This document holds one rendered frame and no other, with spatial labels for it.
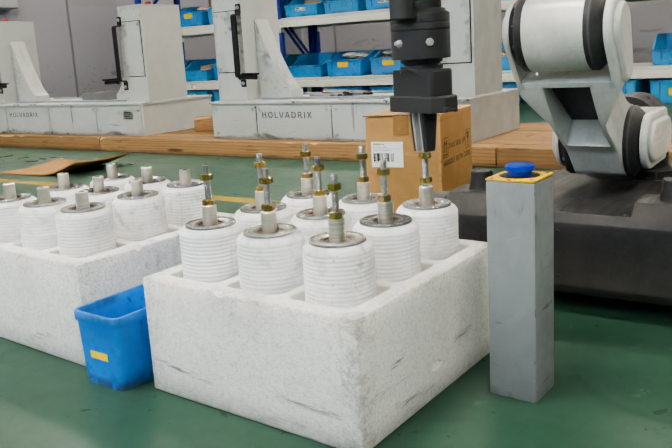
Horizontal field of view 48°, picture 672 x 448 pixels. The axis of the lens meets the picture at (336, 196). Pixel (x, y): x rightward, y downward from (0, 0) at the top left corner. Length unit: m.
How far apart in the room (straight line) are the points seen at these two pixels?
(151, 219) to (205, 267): 0.32
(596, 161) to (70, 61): 7.37
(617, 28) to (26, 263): 1.07
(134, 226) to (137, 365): 0.29
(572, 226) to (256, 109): 2.57
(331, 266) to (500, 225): 0.24
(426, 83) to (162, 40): 3.43
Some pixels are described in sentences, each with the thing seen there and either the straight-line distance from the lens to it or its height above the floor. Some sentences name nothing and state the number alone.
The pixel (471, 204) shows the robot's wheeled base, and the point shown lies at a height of 0.19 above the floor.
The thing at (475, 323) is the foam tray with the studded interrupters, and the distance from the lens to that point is 1.20.
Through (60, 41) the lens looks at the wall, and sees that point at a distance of 8.49.
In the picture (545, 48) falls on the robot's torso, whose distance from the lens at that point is 1.33.
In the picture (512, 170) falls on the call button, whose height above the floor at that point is 0.32.
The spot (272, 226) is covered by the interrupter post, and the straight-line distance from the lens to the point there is 1.05.
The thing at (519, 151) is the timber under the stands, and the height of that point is 0.07.
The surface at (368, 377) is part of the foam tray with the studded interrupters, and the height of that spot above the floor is 0.10.
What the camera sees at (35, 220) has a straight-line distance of 1.44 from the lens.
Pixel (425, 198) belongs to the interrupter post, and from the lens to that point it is 1.17.
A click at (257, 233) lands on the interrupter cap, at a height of 0.25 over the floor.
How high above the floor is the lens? 0.50
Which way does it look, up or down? 11 degrees down
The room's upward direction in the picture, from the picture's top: 3 degrees counter-clockwise
